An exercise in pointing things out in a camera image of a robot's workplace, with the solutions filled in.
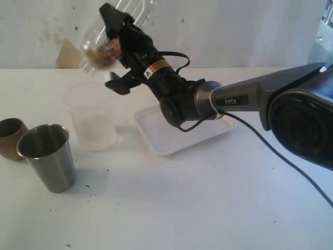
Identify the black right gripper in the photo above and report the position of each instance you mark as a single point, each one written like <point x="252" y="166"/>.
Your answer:
<point x="138" y="50"/>

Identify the brown cubes and gold coins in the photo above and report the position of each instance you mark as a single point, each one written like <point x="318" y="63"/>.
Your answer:
<point x="105" y="57"/>

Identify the clear plastic shaker lid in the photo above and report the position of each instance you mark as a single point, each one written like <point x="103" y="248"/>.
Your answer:
<point x="95" y="36"/>

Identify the stainless steel cup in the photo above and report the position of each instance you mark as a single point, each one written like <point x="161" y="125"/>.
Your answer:
<point x="46" y="148"/>

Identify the brown wooden bowl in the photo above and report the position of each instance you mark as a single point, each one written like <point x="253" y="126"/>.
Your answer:
<point x="11" y="131"/>

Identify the clear plastic shaker cup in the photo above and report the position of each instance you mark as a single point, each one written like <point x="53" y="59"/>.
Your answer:
<point x="140" y="10"/>

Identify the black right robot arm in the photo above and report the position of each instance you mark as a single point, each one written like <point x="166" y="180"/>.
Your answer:
<point x="295" y="104"/>

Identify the translucent plastic cup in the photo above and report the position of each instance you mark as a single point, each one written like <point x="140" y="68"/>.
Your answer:
<point x="87" y="104"/>

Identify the white rectangular tray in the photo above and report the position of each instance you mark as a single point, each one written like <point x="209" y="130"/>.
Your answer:
<point x="165" y="140"/>

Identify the white right zip tie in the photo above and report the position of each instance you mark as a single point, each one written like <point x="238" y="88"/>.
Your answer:
<point x="217" y="114"/>

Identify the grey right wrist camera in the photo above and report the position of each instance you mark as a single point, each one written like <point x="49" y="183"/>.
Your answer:
<point x="120" y="85"/>

